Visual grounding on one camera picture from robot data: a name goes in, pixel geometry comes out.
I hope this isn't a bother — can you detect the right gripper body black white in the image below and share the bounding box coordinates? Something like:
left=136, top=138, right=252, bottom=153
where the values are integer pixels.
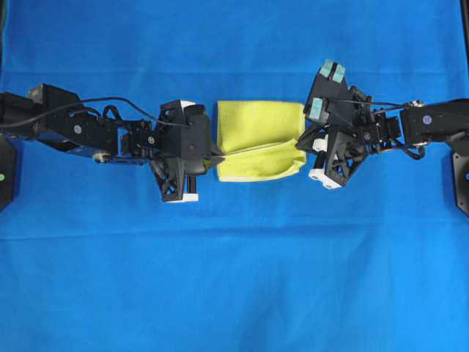
left=307, top=126, right=369, bottom=189

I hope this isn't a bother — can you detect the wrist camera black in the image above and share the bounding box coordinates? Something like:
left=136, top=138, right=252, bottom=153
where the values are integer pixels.
left=303, top=59, right=355, bottom=127
left=181, top=104, right=212, bottom=176

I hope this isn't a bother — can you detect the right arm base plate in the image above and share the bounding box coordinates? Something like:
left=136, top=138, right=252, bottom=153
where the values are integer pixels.
left=450, top=140, right=468, bottom=216

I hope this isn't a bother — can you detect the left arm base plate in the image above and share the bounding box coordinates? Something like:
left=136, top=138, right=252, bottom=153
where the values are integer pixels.
left=0, top=135, right=17, bottom=210

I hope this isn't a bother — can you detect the camera black cable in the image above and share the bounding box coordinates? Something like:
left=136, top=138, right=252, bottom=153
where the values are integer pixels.
left=0, top=97, right=191, bottom=129
left=322, top=95, right=411, bottom=109

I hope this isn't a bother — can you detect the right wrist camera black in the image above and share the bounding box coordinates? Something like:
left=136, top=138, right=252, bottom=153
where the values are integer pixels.
left=303, top=59, right=355, bottom=127

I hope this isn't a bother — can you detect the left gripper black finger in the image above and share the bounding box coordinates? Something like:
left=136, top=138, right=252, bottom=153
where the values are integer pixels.
left=209, top=144, right=226, bottom=168

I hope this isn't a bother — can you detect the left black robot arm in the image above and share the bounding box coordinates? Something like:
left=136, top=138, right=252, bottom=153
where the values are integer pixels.
left=1, top=84, right=225, bottom=208

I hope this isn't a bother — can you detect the blue table cloth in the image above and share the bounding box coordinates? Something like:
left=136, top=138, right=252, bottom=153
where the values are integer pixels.
left=1, top=1, right=468, bottom=351

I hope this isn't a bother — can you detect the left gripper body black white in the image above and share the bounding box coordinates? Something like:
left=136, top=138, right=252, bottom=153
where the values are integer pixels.
left=149, top=100, right=201, bottom=203

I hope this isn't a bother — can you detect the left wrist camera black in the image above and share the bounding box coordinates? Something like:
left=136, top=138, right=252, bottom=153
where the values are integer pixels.
left=181, top=104, right=212, bottom=176

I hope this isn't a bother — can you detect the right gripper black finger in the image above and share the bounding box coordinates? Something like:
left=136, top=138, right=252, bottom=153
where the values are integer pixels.
left=295, top=127, right=322, bottom=151

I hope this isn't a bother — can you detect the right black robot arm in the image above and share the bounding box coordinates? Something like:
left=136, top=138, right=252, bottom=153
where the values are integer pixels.
left=296, top=87, right=468, bottom=189

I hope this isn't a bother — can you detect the right camera black cable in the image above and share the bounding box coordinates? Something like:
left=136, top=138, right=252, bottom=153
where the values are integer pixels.
left=322, top=95, right=411, bottom=109

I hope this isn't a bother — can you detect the yellow-green microfiber towel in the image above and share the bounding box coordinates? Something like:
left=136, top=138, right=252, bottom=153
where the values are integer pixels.
left=217, top=100, right=307, bottom=183

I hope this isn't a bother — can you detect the left camera black cable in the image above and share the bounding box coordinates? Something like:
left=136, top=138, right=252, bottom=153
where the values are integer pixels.
left=0, top=97, right=191, bottom=129

